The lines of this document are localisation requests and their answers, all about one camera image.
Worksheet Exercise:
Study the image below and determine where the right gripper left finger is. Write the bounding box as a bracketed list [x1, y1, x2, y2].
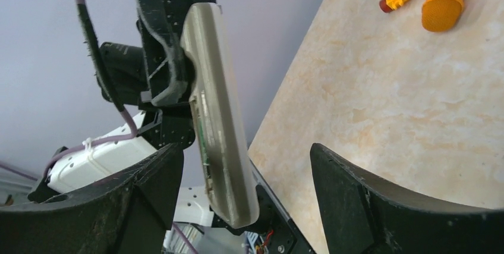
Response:
[1, 145, 184, 253]

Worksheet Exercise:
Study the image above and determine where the white air conditioner remote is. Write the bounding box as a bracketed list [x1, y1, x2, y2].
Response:
[181, 2, 260, 228]

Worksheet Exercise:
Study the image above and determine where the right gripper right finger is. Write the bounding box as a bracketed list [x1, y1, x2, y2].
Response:
[310, 143, 503, 253]

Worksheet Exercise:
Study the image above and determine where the orange toy microphone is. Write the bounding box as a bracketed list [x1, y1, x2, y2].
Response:
[421, 0, 464, 32]

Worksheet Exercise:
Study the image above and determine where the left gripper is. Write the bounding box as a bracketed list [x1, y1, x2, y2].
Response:
[136, 0, 216, 149]

